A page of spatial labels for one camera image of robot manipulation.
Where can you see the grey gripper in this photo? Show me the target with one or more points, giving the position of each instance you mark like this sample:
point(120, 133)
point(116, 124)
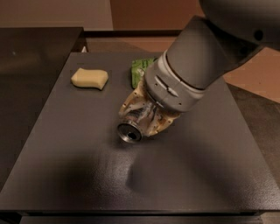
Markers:
point(168, 87)

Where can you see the dark redbull can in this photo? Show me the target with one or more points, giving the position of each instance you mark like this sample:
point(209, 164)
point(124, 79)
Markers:
point(129, 128)

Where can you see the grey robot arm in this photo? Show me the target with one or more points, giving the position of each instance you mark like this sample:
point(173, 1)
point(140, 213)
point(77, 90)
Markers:
point(231, 33)

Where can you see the green snack bag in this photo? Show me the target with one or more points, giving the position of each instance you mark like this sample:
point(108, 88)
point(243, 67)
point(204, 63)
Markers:
point(138, 68)

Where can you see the yellow sponge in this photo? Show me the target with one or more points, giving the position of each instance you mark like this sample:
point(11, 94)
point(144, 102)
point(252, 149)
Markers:
point(84, 78)

